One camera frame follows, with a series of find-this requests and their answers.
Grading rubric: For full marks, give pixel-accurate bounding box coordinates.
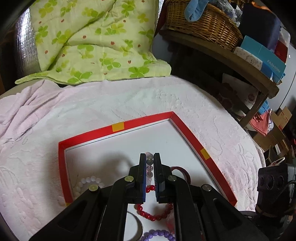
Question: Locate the dark maroon bangle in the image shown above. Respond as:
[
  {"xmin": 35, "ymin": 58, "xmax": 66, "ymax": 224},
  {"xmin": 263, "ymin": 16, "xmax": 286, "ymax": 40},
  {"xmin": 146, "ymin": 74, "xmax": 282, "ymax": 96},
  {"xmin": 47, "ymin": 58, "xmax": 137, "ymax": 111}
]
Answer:
[{"xmin": 171, "ymin": 166, "xmax": 191, "ymax": 186}]

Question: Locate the dark navy bag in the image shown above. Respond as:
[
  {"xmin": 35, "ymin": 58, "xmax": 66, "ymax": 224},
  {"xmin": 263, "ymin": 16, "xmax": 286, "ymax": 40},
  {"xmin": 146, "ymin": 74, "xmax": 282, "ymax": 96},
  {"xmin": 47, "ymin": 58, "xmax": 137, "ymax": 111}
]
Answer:
[{"xmin": 240, "ymin": 2, "xmax": 281, "ymax": 54}]

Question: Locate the pale pink towel blanket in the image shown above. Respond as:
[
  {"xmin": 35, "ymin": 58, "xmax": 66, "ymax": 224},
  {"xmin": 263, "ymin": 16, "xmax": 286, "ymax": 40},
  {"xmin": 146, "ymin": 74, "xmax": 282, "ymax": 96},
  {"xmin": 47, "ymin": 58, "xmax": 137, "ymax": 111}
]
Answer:
[{"xmin": 0, "ymin": 75, "xmax": 266, "ymax": 241}]

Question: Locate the green clover print quilt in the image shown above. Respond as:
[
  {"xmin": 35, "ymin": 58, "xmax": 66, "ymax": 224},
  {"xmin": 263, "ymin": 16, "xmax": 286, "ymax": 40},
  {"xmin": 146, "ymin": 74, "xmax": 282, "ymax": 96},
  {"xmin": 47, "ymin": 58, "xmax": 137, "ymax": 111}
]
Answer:
[{"xmin": 15, "ymin": 0, "xmax": 172, "ymax": 85}]

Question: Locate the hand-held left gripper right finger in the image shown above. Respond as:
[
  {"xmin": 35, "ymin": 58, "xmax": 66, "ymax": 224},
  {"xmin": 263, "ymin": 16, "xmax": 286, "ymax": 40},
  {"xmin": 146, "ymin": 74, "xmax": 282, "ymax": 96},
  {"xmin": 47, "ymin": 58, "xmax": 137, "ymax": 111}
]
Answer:
[{"xmin": 154, "ymin": 153, "xmax": 269, "ymax": 241}]

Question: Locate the silver foil mat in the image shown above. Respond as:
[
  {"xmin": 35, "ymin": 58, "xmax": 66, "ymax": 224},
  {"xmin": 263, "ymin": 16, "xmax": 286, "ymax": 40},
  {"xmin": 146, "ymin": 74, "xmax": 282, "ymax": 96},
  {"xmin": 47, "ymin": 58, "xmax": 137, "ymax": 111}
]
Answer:
[{"xmin": 14, "ymin": 9, "xmax": 42, "ymax": 79}]

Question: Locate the brown wicker basket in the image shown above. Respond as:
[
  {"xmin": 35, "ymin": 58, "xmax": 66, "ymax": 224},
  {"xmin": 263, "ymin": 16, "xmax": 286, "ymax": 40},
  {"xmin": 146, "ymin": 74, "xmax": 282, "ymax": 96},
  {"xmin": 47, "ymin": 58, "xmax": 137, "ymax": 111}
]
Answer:
[{"xmin": 165, "ymin": 0, "xmax": 243, "ymax": 52}]

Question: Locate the purple bead bracelet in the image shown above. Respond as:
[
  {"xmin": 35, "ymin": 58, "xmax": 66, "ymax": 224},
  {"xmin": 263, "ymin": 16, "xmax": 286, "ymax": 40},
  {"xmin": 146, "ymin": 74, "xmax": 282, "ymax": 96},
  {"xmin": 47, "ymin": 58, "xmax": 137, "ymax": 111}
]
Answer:
[{"xmin": 140, "ymin": 229, "xmax": 175, "ymax": 241}]

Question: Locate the red cloth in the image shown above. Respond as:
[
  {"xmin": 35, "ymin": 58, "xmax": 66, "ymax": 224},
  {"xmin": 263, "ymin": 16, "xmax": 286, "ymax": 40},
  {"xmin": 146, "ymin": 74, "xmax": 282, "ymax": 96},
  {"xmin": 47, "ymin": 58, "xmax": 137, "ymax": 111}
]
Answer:
[{"xmin": 250, "ymin": 111, "xmax": 274, "ymax": 136}]

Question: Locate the white printed box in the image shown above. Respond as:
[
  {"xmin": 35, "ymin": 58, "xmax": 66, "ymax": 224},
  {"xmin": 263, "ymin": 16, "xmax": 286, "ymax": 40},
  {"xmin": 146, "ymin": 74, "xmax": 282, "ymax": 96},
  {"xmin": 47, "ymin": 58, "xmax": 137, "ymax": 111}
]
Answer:
[{"xmin": 233, "ymin": 46, "xmax": 264, "ymax": 70}]

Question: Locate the brown cardboard box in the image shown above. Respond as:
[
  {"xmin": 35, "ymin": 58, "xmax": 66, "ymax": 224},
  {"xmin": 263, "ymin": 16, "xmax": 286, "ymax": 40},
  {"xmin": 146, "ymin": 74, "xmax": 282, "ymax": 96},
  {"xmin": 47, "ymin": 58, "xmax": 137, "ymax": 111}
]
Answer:
[{"xmin": 270, "ymin": 107, "xmax": 293, "ymax": 130}]

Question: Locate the silver bangle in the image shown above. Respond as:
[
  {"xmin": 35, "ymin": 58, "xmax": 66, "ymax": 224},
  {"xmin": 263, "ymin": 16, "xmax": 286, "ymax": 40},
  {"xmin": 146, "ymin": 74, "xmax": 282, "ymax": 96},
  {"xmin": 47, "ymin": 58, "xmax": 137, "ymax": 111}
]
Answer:
[{"xmin": 126, "ymin": 210, "xmax": 144, "ymax": 241}]

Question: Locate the white bead bracelet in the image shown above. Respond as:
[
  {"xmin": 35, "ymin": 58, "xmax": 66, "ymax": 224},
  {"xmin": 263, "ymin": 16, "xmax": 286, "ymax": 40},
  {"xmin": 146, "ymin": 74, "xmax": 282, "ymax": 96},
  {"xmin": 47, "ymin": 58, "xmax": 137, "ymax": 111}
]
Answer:
[{"xmin": 73, "ymin": 176, "xmax": 105, "ymax": 197}]

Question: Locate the red jewelry box tray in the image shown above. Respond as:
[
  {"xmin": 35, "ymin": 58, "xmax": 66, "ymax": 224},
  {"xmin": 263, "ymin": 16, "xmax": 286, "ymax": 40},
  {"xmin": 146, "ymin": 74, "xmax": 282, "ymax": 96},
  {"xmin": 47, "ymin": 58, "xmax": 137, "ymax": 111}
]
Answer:
[{"xmin": 58, "ymin": 111, "xmax": 238, "ymax": 241}]

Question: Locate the red bead bracelet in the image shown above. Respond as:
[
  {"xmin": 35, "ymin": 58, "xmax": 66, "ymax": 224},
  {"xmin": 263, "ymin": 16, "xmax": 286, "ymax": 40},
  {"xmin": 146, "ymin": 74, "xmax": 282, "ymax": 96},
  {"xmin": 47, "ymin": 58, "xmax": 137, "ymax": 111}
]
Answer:
[{"xmin": 134, "ymin": 185, "xmax": 174, "ymax": 221}]

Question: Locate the blue cardboard box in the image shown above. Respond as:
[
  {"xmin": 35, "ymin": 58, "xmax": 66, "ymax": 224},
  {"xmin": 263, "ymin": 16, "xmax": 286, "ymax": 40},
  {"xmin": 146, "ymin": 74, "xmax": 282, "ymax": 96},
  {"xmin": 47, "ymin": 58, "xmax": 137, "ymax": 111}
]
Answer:
[{"xmin": 239, "ymin": 35, "xmax": 287, "ymax": 84}]

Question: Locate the white printed bag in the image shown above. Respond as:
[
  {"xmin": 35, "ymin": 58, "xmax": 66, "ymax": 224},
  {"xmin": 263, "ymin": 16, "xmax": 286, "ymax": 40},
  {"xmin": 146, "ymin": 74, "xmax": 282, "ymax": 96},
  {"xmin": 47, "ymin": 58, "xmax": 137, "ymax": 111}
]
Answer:
[{"xmin": 218, "ymin": 73, "xmax": 259, "ymax": 116}]

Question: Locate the wooden shelf stand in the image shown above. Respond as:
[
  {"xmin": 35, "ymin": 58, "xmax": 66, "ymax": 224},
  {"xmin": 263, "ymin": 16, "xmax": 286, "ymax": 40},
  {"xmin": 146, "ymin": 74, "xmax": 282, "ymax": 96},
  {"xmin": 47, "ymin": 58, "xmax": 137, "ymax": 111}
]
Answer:
[{"xmin": 159, "ymin": 30, "xmax": 280, "ymax": 128}]

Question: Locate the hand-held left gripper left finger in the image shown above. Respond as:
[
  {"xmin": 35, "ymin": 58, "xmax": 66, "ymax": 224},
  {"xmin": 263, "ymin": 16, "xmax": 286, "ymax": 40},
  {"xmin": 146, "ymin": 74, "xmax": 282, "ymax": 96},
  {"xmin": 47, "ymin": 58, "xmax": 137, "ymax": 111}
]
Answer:
[{"xmin": 29, "ymin": 153, "xmax": 147, "ymax": 241}]

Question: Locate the blue cloth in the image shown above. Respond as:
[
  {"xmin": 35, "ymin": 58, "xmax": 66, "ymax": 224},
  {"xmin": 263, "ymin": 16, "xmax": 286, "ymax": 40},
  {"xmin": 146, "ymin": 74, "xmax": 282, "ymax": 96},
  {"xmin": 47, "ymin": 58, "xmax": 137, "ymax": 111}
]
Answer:
[{"xmin": 184, "ymin": 0, "xmax": 210, "ymax": 22}]

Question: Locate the clear pink bead bracelet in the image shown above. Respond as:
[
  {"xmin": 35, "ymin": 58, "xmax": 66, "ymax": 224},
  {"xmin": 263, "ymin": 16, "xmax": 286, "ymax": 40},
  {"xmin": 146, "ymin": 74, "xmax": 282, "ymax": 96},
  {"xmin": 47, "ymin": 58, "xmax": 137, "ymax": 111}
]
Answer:
[{"xmin": 145, "ymin": 152, "xmax": 155, "ymax": 186}]

